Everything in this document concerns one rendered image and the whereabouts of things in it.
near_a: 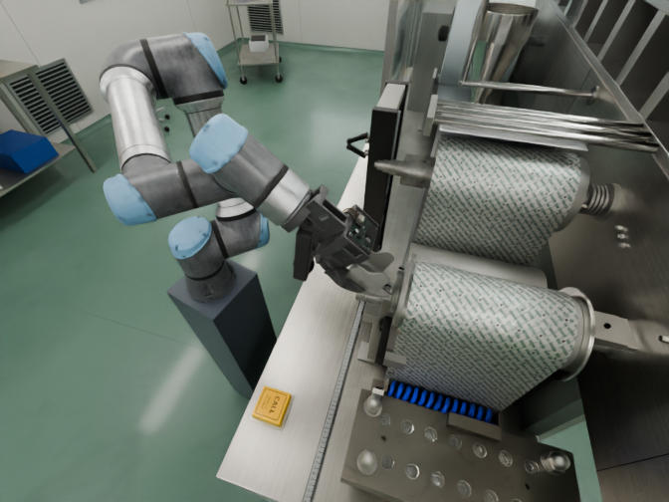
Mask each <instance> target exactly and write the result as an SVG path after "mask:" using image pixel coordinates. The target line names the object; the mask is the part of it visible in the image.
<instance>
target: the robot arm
mask: <svg viewBox="0 0 669 502"><path fill-rule="evenodd" d="M227 87H228V82H227V78H226V75H225V72H224V69H223V66H222V64H221V61H220V59H219V57H218V54H217V52H216V50H215V48H214V46H213V44H212V43H211V41H210V40H209V38H208V37H207V36H206V35H204V34H203V33H185V32H183V33H182V34H176V35H168V36H160V37H152V38H144V39H134V40H130V41H127V42H124V43H123V44H121V45H119V46H118V47H116V48H115V49H114V50H113V51H112V52H111V53H110V54H109V55H108V57H107V58H106V60H105V62H104V64H103V65H102V68H101V72H100V89H101V93H102V95H103V97H104V99H105V101H106V102H107V103H108V104H109V105H110V109H111V120H112V126H113V131H114V137H115V143H116V149H117V154H118V160H119V166H120V172H121V174H117V175H116V176H115V177H111V178H108V179H107V180H106V181H105V182H104V193H105V196H106V199H107V202H108V204H109V206H110V208H111V211H112V212H113V214H114V215H115V217H116V218H117V219H118V220H119V221H120V222H121V223H122V224H124V225H127V226H133V225H137V224H143V223H148V222H155V221H156V220H157V219H160V218H164V217H167V216H171V215H174V214H178V213H181V212H185V211H188V210H192V209H196V208H200V207H203V206H207V205H210V204H214V203H218V208H217V210H216V211H215V215H216V217H217V219H214V220H211V221H208V220H207V219H206V218H204V217H198V216H194V217H189V218H186V219H184V220H182V221H180V222H179V223H178V224H176V225H175V226H174V227H173V229H172V230H171V231H170V233H169V235H168V245H169V247H170V249H171V253H172V255H173V256H174V257H175V258H176V260H177V262H178V264H179V265H180V267H181V269H182V270H183V272H184V274H185V287H186V290H187V292H188V293H189V295H190V296H191V297H192V298H193V299H194V300H196V301H199V302H214V301H217V300H219V299H222V298H223V297H225V296H226V295H228V294H229V293H230V292H231V291H232V290H233V288H234V287H235V284H236V281H237V275H236V272H235V270H234V268H233V266H232V265H231V264H230V263H229V262H228V261H226V260H225V259H228V258H231V257H234V256H236V255H239V254H242V253H245V252H248V251H251V250H256V249H258V248H259V247H262V246H265V245H266V244H268V242H269V239H270V230H269V224H268V219H269V220H270V221H271V222H273V223H274V224H275V225H277V226H280V225H281V227H282V228H283V229H285V230H286V231H287V232H289V233H290V232H292V231H293V230H294V229H296V228H297V227H298V226H299V229H298V231H297V234H296V247H295V259H294V262H293V266H294V273H293V277H294V279H297V280H301V281H304V282H305V281H307V279H308V276H309V274H310V273H311V272H312V271H313V270H314V268H315V260H314V257H315V259H316V263H317V264H320V266H321V267H322V268H323V269H324V270H325V271H324V273H325V274H327V275H328V276H329V277H330V278H331V279H332V280H333V281H334V282H335V283H336V284H337V285H339V286H340V287H342V288H344V289H346V290H349V291H352V292H355V293H360V294H363V295H367V296H372V297H380V298H382V297H388V296H389V295H390V294H389V293H388V292H387V291H386V290H384V289H383V288H382V287H383V286H389V287H391V286H392V285H391V283H390V281H389V280H390V279H389V277H388V276H387V275H386V274H385V273H384V270H385V269H386V268H387V267H388V266H389V265H390V264H391V263H392V262H393V261H394V256H393V255H392V254H391V253H390V252H373V251H372V247H373V244H374V241H375V237H376V234H377V230H378V228H377V227H379V224H378V223H377V222H376V221H374V220H373V219H372V218H371V217H370V216H369V215H368V214H367V213H366V212H364V211H363V210H362V209H361V208H360V207H359V206H358V205H357V204H355V205H353V206H352V207H351V208H346V209H345V210H346V211H344V210H343V211H341V210H340V209H338V208H337V207H336V206H335V205H334V204H333V203H331V202H330V201H329V200H328V199H327V195H328V193H329V190H328V189H327V188H326V187H325V186H324V185H323V184H322V185H320V186H319V187H318V188H317V189H316V190H312V189H310V186H309V185H308V184H307V183H306V182H305V181H304V180H302V179H301V178H300V177H299V176H298V175H297V174H296V173H294V172H293V171H292V170H291V169H290V168H289V167H288V166H286V165H285V164H284V163H283V162H282V161H281V160H280V159H278V158H277V157H276V156H275V155H274V154H273V153H272V152H270V151H269V150H268V149H267V148H266V147H265V146H263V145H262V144H261V143H260V142H259V141H258V140H257V139H255V138H254V137H253V136H252V135H251V134H250V133H248V131H247V129H246V128H245V127H243V126H240V125H238V124H237V123H236V122H235V121H233V120H232V119H231V118H230V117H228V116H227V115H224V114H223V111H222V108H221V105H222V102H223V100H224V98H225V96H224V93H223V90H225V89H226V88H227ZM170 98H172V99H173V102H174V105H175V106H176V107H177V108H178V109H180V110H182V111H183V112H184V113H185V115H186V118H187V120H188V123H189V126H190V129H191V131H192V134H193V137H194V141H193V142H192V144H191V146H190V148H189V155H190V157H191V158H190V159H185V160H180V161H176V162H172V160H171V157H170V154H169V151H168V147H167V144H166V141H165V138H164V135H163V131H162V128H161V125H160V122H159V119H158V115H157V112H156V109H155V106H154V104H155V101H157V100H164V99H170ZM360 212H361V213H360ZM367 218H368V219H369V220H370V221H369V220H368V219H367ZM351 264H352V266H350V268H349V269H347V268H346V267H348V266H349V265H351Z"/></svg>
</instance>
